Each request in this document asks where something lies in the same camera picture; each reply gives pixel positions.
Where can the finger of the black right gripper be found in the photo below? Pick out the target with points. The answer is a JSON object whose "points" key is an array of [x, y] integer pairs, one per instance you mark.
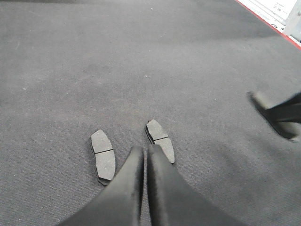
{"points": [[287, 111]]}

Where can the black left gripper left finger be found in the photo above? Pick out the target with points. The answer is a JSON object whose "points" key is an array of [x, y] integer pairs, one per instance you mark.
{"points": [[119, 204]]}

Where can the grey brake pad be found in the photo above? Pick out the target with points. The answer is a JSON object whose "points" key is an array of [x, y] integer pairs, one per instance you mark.
{"points": [[105, 162], [157, 135], [286, 130]]}

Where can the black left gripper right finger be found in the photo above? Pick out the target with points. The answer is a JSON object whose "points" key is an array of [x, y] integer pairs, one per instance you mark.
{"points": [[173, 202]]}

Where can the white board panel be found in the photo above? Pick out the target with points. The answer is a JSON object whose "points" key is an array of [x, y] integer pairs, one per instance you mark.
{"points": [[284, 16]]}

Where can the dark grey conveyor belt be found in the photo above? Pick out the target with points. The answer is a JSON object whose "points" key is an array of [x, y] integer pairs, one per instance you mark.
{"points": [[71, 67]]}

